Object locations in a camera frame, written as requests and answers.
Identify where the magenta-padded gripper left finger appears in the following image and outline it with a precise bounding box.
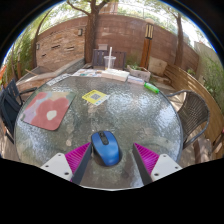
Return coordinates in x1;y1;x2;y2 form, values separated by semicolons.
39;142;93;186

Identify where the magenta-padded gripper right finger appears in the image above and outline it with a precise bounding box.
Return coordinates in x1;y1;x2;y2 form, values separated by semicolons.
132;142;184;187

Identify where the blue and black computer mouse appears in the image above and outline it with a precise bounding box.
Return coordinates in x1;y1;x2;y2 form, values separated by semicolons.
90;130;123;167

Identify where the red floral mouse pad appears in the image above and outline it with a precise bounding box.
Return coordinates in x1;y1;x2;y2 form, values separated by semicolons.
20;90;77;132

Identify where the brown wicker chair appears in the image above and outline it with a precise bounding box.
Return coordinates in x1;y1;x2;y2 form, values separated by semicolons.
165;89;211;150

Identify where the yellow square card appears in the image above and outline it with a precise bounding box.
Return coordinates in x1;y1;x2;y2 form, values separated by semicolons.
81;89;110;107

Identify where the green cylindrical bottle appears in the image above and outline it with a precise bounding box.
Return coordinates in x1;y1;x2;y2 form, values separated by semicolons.
143;82;161;95

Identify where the pale flat booklet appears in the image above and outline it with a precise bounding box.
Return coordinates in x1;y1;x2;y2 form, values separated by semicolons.
127;75;146;86

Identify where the curved wooden bench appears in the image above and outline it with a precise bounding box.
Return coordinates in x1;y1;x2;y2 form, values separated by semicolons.
163;63;224;151

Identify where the colourful sticker sheet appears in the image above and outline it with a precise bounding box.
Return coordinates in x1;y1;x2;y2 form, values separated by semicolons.
71;68;104;79

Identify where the black folding chair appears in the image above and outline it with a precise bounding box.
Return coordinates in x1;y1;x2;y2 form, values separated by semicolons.
0;78;38;144

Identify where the small planter with plants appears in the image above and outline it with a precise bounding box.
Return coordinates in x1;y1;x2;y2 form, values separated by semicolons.
126;64;152;82

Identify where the white flat box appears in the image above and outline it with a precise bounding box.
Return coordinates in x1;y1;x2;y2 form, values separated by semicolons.
101;68;130;83

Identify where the stone raised planter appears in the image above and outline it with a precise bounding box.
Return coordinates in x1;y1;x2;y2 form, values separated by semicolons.
16;57;86;93

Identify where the pale stone block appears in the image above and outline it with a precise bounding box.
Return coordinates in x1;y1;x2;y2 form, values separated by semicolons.
148;56;168;77

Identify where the clear plastic cup with straw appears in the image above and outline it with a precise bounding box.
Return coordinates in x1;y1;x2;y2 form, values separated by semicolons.
103;46;117;71

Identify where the dark wooden slatted chair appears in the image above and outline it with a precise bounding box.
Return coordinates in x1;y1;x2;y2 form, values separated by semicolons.
91;49;128;70

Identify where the slender tree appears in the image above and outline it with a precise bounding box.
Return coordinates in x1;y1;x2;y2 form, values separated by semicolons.
172;12;185;68

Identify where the thick-trunked tree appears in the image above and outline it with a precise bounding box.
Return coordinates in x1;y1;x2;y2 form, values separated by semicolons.
66;0;111;64

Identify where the wooden garden lamp post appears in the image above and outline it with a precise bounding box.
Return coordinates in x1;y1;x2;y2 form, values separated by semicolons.
139;18;155;69

